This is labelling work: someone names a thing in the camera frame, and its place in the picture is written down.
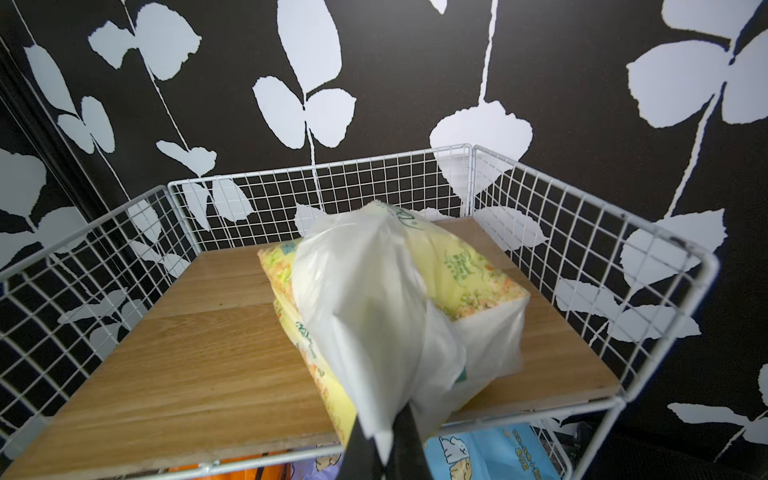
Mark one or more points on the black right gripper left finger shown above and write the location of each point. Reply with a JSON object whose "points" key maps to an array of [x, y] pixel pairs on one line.
{"points": [[360, 460]]}

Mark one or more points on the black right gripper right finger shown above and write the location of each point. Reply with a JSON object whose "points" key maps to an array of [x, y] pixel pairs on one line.
{"points": [[407, 460]]}

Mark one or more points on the blue cartoon tissue pack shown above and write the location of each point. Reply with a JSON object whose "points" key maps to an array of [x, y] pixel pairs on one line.
{"points": [[508, 452]]}

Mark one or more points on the yellow green tissue pack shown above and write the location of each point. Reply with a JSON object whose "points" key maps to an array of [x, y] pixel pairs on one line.
{"points": [[399, 321]]}

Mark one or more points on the orange tissue pack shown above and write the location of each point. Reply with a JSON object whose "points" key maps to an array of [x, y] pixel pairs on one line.
{"points": [[272, 472]]}

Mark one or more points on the purple cartoon tissue pack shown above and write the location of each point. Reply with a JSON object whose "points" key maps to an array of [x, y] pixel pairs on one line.
{"points": [[320, 468]]}

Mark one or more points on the white wire wooden shelf rack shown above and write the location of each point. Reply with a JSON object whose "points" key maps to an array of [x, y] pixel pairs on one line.
{"points": [[146, 343]]}

